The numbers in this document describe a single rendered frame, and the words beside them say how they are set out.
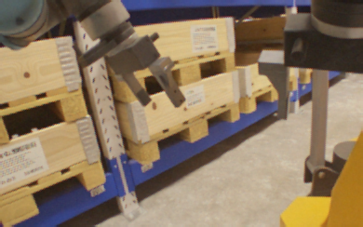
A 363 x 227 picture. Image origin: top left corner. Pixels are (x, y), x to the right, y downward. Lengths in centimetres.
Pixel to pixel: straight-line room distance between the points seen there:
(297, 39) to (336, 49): 4
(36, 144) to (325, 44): 102
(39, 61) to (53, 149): 36
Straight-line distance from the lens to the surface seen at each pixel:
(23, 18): 34
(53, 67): 107
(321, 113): 87
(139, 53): 47
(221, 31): 159
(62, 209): 131
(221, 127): 175
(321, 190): 98
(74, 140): 114
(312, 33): 30
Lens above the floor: 89
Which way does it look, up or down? 17 degrees down
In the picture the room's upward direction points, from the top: 8 degrees counter-clockwise
